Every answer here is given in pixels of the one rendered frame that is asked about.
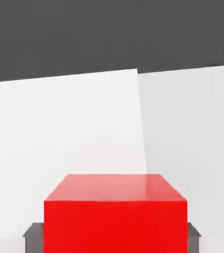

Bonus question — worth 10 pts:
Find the small red cube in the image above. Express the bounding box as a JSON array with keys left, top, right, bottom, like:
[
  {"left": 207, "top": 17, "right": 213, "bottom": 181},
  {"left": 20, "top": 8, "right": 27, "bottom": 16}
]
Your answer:
[{"left": 44, "top": 173, "right": 188, "bottom": 253}]

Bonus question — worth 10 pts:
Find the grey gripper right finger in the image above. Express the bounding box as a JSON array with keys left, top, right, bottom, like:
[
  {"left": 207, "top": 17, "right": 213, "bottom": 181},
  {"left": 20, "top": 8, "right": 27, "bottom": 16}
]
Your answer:
[{"left": 186, "top": 222, "right": 202, "bottom": 253}]

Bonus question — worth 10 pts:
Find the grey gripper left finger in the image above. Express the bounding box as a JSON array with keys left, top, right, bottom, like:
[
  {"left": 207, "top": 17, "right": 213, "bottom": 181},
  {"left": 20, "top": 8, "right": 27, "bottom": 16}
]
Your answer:
[{"left": 22, "top": 222, "right": 45, "bottom": 253}]

